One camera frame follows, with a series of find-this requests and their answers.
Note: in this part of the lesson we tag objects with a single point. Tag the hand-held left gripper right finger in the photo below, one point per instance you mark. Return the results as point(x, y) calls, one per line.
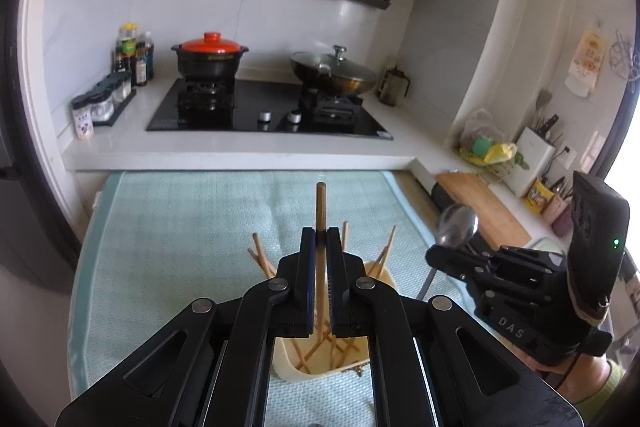
point(335, 287)

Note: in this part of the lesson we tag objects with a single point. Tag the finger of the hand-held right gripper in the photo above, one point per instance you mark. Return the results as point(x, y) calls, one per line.
point(485, 253)
point(455, 264)

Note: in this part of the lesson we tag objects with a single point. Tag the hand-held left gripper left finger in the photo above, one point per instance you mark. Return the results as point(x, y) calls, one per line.
point(307, 287)

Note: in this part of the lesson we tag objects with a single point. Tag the metal spoon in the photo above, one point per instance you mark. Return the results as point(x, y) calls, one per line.
point(457, 227)

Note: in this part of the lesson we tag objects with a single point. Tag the wooden chopstick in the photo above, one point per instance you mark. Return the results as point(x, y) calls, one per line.
point(387, 244)
point(257, 263)
point(345, 234)
point(263, 254)
point(321, 207)
point(380, 262)

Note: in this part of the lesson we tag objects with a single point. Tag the cream ribbed utensil holder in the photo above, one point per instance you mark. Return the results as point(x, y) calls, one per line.
point(290, 364)

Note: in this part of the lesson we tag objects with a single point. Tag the person's right forearm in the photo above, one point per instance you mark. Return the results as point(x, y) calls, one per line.
point(597, 382)

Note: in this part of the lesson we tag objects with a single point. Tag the person's right hand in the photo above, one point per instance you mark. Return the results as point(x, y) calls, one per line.
point(542, 364)

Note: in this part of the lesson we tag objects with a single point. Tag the wooden cutting board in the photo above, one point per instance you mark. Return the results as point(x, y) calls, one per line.
point(485, 207)

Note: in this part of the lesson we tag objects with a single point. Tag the black rounded bar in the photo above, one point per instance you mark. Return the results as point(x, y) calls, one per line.
point(439, 197)

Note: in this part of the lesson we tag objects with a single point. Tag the yellow cup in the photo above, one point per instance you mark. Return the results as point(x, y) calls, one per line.
point(537, 198)

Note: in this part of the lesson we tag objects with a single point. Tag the pink cup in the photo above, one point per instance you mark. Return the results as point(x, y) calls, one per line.
point(554, 212)

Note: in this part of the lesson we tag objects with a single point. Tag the white knife block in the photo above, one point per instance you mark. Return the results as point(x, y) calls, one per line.
point(530, 164)

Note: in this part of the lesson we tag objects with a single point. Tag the clear plastic bag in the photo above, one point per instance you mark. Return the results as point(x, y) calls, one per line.
point(477, 124)

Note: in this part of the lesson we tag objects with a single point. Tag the teal woven cloth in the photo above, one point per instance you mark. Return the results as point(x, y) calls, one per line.
point(175, 232)

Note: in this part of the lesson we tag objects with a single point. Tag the grey spatula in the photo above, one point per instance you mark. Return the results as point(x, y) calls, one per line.
point(544, 101)

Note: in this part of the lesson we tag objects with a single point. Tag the black gas stove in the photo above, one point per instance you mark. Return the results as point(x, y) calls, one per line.
point(270, 127)

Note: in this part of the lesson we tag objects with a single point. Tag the glass pitcher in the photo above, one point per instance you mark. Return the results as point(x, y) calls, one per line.
point(391, 89)

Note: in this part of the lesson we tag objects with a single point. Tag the dark wok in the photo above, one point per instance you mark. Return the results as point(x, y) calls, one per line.
point(350, 84)

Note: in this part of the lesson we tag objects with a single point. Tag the hanging printed packet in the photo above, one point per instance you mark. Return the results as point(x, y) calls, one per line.
point(586, 62)

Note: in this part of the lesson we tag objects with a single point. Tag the glass wok lid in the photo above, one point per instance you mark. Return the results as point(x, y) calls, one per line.
point(330, 64)

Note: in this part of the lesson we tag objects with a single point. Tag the black clay pot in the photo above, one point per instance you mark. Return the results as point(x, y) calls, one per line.
point(207, 66)

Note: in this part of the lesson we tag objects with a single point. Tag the row of spice jars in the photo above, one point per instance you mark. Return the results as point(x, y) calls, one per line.
point(120, 109)

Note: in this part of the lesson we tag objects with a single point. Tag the orange pot lid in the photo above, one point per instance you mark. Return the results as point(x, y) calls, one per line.
point(209, 43)

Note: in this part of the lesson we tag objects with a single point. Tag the clear spice jar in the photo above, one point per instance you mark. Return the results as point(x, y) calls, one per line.
point(113, 93)
point(125, 86)
point(101, 107)

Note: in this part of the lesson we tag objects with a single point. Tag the brown labelled bottle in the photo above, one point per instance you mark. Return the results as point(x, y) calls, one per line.
point(140, 69)

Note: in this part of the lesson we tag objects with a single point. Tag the white labelled spice jar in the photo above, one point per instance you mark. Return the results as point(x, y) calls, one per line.
point(83, 122)

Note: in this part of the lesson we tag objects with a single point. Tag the slim dark bottle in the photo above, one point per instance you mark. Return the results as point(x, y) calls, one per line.
point(150, 57)

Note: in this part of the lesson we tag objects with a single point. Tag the dark sauce bottle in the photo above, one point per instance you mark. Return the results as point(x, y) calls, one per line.
point(121, 62)

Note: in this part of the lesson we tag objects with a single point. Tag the yellow cap bottle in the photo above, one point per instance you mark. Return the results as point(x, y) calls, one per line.
point(128, 38)

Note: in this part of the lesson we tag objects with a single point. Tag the white wall outlet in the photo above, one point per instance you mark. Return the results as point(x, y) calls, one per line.
point(566, 157)

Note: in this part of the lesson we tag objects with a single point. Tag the dark door frame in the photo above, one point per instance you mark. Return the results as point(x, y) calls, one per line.
point(30, 157)

